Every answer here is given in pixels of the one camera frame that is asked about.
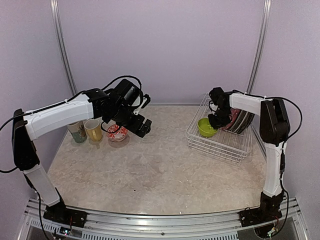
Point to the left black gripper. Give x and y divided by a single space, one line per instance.
135 127

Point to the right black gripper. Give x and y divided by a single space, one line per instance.
217 125

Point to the green bowl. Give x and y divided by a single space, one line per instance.
205 129

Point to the white red patterned bowl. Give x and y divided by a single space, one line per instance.
116 133

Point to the black rimmed plate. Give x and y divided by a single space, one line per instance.
247 122

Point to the pale yellow mug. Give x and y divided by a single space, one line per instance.
93 129

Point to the teal floral mug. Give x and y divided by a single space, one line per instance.
78 132

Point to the dark red plate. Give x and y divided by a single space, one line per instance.
243 116

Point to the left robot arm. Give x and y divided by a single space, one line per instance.
120 104

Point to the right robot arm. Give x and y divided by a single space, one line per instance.
274 128

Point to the pink dotted plate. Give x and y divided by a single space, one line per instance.
234 115

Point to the white wire dish rack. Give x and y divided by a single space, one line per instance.
223 144

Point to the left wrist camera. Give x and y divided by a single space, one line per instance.
145 102

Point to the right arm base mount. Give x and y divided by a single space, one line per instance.
268 210

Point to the front aluminium rail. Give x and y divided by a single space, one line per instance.
104 225

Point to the right aluminium frame post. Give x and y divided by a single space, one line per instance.
260 45

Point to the aluminium frame post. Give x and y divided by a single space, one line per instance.
61 45
260 45

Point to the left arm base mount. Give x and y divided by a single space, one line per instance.
60 213

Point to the left aluminium frame post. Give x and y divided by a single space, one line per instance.
61 45

